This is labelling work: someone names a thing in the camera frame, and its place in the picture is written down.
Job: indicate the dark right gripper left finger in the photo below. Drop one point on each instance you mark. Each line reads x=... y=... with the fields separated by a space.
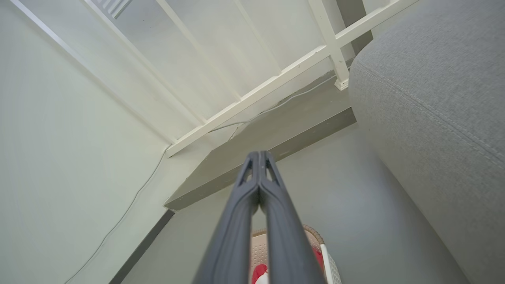
x=232 y=236

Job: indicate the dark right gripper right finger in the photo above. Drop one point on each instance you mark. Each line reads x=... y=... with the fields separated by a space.
x=288 y=240

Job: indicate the cream perforated laundry basket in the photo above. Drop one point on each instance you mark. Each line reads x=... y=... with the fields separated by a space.
x=327 y=264

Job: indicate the white garment with red stripes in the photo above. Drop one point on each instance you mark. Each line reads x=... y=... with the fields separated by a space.
x=263 y=279

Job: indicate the white metal railing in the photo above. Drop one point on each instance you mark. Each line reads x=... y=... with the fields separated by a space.
x=256 y=92

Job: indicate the grey fabric sofa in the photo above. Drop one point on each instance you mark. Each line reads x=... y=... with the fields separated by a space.
x=434 y=118

